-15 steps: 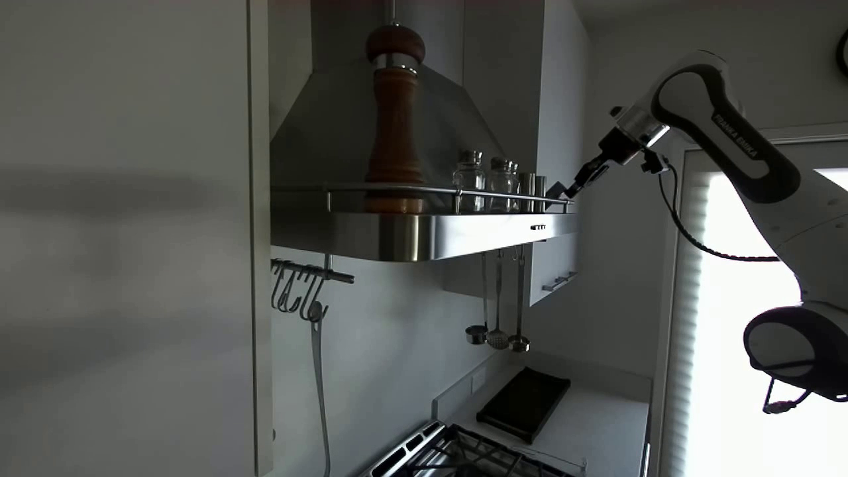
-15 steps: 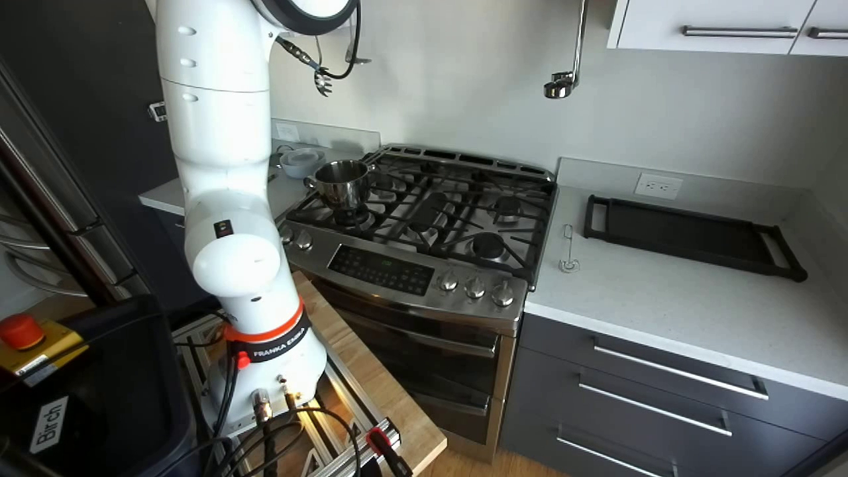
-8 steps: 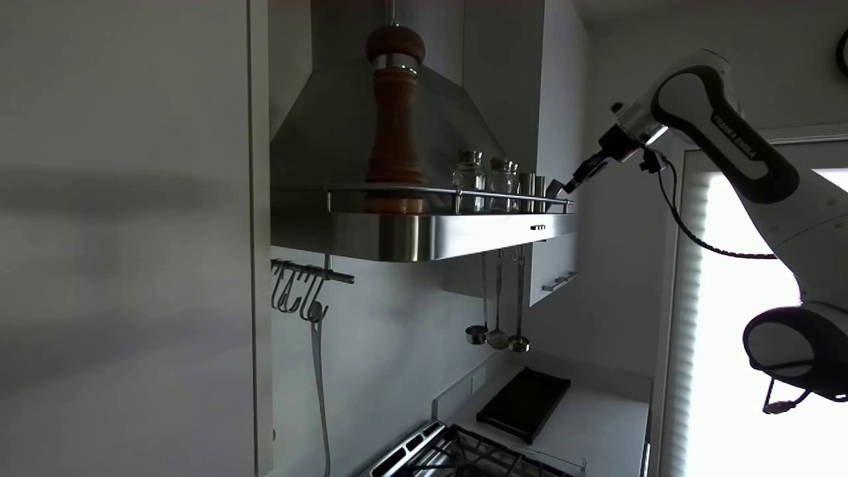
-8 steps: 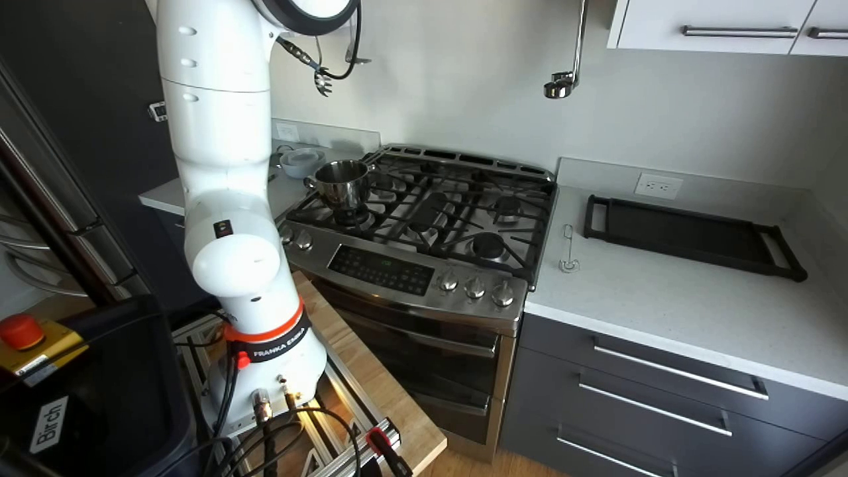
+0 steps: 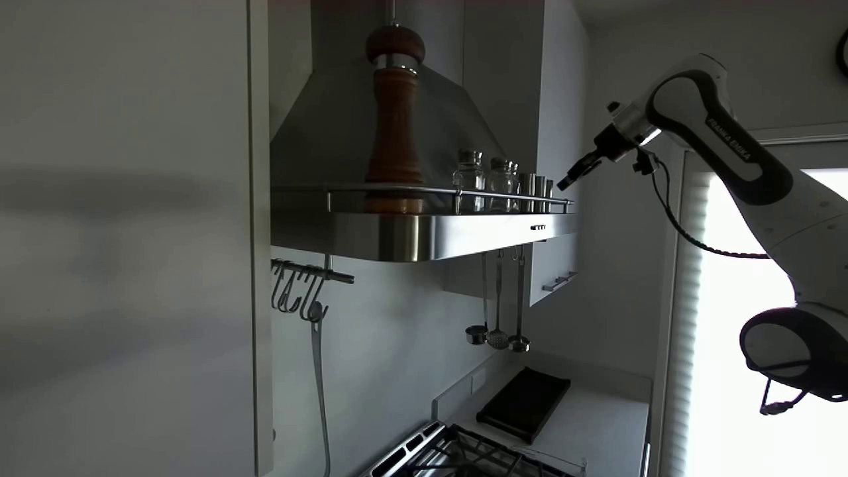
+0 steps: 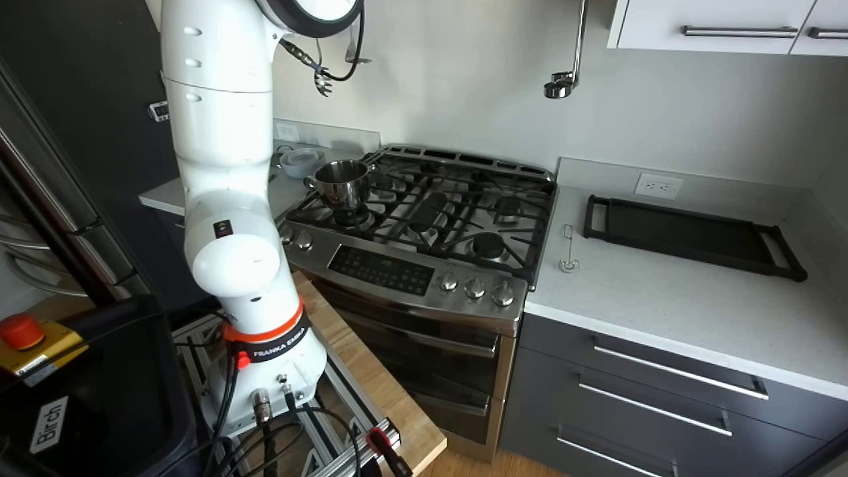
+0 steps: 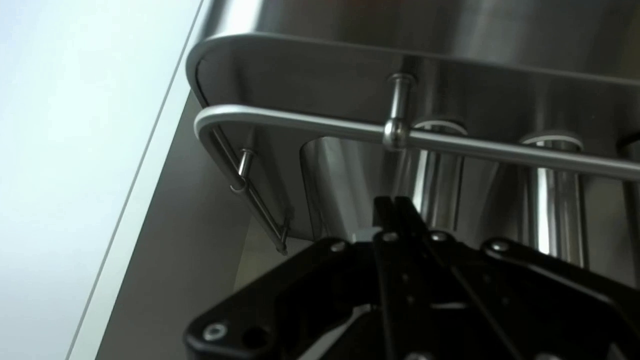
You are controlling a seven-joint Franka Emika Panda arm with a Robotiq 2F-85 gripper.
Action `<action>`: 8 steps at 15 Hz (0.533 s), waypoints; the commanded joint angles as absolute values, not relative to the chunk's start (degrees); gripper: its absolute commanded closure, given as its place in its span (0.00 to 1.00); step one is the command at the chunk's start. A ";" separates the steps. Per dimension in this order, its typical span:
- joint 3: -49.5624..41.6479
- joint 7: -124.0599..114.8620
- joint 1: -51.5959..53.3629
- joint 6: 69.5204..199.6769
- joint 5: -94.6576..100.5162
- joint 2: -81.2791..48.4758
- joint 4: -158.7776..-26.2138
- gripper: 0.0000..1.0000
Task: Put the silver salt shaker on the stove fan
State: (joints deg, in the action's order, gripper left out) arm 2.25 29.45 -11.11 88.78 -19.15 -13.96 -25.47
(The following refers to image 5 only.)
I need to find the white window blind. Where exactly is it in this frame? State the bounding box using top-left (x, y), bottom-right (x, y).
top-left (657, 171), bottom-right (848, 477)

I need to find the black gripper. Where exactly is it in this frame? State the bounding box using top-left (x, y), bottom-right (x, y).
top-left (557, 124), bottom-right (633, 191)

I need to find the black utensil hook rail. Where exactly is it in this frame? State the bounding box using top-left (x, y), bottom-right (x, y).
top-left (269, 259), bottom-right (353, 324)

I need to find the stainless steel gas stove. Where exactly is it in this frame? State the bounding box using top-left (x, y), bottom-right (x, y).
top-left (357, 420), bottom-right (574, 477)

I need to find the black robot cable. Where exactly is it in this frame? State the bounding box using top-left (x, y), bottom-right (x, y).
top-left (644, 147), bottom-right (770, 263)

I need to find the small silver shaker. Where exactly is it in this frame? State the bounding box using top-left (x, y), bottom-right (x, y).
top-left (525, 171), bottom-right (546, 212)

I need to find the stainless steel range hood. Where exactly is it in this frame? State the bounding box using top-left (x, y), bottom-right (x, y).
top-left (269, 0), bottom-right (566, 263)

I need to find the white upper cabinet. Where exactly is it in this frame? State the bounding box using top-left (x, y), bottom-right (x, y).
top-left (529, 0), bottom-right (587, 305)

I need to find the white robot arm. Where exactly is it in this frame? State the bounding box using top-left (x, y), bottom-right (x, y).
top-left (557, 52), bottom-right (848, 402)

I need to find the tall brown pepper mill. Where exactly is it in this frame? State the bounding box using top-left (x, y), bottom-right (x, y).
top-left (366, 23), bottom-right (427, 214)

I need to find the black griddle tray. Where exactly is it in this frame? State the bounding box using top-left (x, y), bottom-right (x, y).
top-left (477, 367), bottom-right (569, 443)

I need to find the glass spice jar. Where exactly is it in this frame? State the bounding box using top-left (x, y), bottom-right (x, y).
top-left (486, 155), bottom-right (518, 212)
top-left (453, 150), bottom-right (486, 212)

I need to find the hanging metal ladle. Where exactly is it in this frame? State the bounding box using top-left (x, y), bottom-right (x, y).
top-left (509, 251), bottom-right (531, 354)

